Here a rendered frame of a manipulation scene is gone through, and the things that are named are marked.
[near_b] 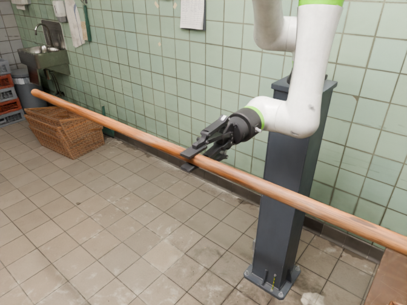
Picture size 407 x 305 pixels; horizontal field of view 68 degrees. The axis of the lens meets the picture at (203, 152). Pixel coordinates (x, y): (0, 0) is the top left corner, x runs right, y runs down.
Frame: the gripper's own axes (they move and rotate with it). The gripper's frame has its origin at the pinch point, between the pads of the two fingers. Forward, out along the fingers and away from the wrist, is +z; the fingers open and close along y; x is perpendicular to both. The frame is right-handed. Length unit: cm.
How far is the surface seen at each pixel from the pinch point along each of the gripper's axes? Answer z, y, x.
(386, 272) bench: -57, 62, -49
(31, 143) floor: -65, 120, 287
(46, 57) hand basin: -111, 38, 300
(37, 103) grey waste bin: -112, 105, 360
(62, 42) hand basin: -135, 26, 305
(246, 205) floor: -120, 120, 47
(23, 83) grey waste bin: -103, 76, 363
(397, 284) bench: -53, 62, -54
